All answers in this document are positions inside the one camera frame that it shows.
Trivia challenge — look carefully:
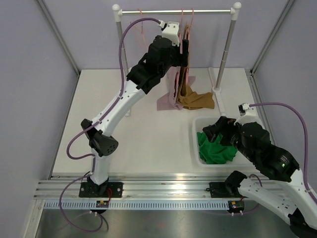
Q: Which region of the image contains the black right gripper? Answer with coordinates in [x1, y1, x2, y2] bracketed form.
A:
[202, 115, 256, 162]

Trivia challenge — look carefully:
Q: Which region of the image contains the green tank top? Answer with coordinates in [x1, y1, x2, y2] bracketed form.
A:
[197, 132, 238, 165]

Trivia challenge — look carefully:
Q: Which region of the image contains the pink tank top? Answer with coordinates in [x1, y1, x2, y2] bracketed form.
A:
[157, 67, 196, 111]

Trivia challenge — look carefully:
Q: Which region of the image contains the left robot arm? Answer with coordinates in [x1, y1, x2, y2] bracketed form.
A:
[81, 36, 189, 197]

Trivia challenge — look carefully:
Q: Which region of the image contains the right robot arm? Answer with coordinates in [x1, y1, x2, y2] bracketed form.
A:
[203, 116, 317, 238]

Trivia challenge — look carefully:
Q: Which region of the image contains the pink hanger with brown top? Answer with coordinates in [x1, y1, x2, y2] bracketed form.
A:
[183, 8, 194, 84]

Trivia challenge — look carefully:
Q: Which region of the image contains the brown tank top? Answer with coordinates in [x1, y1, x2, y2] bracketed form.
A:
[176, 23, 215, 111]

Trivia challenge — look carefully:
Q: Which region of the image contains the white plastic basket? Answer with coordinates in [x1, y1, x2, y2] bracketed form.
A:
[192, 116, 270, 168]

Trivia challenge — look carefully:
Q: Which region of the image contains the white clothes rack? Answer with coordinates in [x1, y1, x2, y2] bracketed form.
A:
[112, 2, 242, 115]

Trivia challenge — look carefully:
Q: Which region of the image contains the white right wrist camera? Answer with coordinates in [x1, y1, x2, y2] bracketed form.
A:
[234, 103, 263, 126]

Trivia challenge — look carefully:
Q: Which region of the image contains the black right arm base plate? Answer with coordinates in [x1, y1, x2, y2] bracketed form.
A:
[209, 182, 241, 198]

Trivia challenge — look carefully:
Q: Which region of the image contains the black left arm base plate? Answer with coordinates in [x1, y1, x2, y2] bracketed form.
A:
[79, 181, 123, 198]

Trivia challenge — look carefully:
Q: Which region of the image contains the aluminium mounting rail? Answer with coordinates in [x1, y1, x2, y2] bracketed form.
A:
[33, 173, 229, 200]

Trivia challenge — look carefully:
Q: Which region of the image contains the white slotted cable duct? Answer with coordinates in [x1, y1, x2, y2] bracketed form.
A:
[44, 199, 229, 210]

